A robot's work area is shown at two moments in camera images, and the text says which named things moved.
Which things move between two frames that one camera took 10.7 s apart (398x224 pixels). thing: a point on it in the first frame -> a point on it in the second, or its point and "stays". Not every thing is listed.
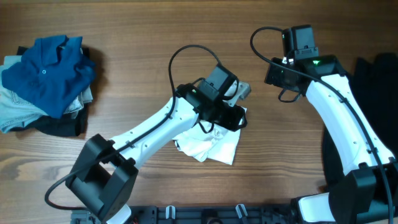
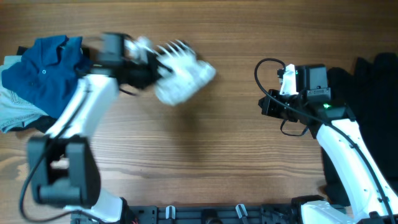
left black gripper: [231, 121] -> [153, 65]
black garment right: [374, 79] stays
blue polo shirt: [50, 74] stays
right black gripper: [272, 76] -> [268, 107]
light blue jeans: [14, 111] stays
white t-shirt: [219, 144] -> [183, 74]
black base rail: [198, 214] stays
